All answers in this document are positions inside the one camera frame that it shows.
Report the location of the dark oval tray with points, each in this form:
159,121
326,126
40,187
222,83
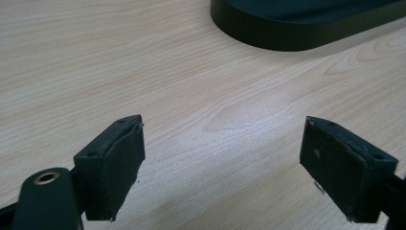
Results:
297,28

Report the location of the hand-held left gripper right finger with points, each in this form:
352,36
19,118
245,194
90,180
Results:
338,172

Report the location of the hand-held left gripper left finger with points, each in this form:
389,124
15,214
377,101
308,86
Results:
110,169

